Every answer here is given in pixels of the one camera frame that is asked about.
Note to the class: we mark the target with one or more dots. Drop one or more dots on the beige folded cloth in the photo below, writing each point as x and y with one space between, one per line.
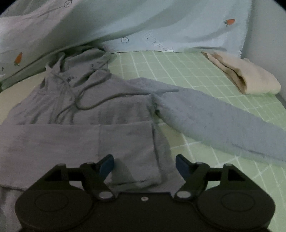
250 75

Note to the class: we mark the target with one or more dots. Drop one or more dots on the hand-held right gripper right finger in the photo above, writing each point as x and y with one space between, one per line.
182 166

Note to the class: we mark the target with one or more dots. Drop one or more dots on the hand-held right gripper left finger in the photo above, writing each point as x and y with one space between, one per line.
106 165

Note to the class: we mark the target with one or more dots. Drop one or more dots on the light blue carrot print quilt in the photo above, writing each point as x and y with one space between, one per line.
134 20

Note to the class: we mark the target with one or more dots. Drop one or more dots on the grey hoodie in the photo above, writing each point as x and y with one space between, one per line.
116 111

